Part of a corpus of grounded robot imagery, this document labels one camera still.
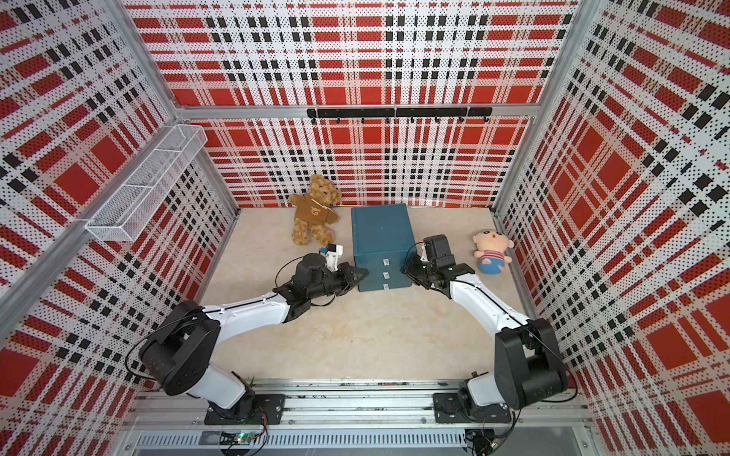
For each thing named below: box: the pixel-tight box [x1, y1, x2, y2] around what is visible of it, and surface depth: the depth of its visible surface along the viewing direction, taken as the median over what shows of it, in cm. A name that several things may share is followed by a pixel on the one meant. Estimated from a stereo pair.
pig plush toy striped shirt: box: [472, 228, 515, 276], surface depth 103 cm
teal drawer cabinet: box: [350, 203, 418, 292], surface depth 89 cm
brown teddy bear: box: [288, 173, 342, 247], surface depth 113 cm
